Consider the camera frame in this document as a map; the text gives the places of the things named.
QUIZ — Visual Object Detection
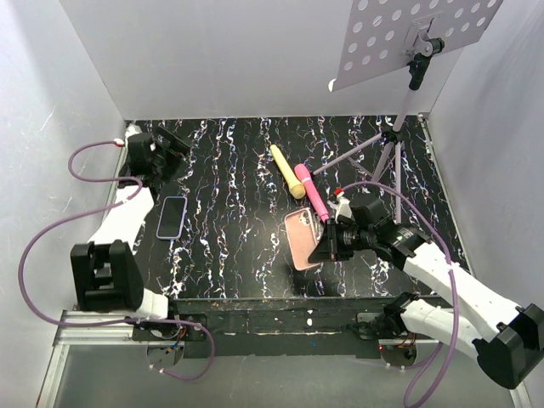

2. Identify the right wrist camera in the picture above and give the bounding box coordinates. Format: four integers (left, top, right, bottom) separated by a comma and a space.
327, 188, 354, 224

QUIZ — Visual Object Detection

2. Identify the pink phone case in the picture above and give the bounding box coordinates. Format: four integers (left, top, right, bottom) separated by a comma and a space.
284, 207, 322, 272

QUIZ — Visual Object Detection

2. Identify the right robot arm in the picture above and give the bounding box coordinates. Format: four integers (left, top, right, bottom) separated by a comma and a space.
309, 199, 543, 389

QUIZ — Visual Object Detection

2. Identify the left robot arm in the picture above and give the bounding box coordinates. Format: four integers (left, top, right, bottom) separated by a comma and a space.
71, 125, 191, 340

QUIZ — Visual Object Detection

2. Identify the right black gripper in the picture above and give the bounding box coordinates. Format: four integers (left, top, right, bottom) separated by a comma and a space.
309, 218, 375, 263

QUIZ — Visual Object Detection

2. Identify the purple music stand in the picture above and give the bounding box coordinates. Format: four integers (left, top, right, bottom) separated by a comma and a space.
312, 0, 505, 222

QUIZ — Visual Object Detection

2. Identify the pink toy microphone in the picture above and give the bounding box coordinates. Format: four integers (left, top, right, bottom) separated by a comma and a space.
294, 163, 330, 223

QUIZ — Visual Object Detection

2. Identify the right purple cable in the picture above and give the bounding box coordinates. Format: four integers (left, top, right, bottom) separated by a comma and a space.
339, 180, 460, 407

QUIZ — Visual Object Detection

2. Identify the yellow toy microphone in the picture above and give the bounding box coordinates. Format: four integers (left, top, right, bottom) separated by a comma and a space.
269, 144, 306, 200

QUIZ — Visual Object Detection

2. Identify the phone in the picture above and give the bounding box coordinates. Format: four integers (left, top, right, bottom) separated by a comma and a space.
156, 196, 187, 241

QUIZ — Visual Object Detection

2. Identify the black base frame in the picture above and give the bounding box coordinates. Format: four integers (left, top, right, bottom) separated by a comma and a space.
131, 297, 447, 362

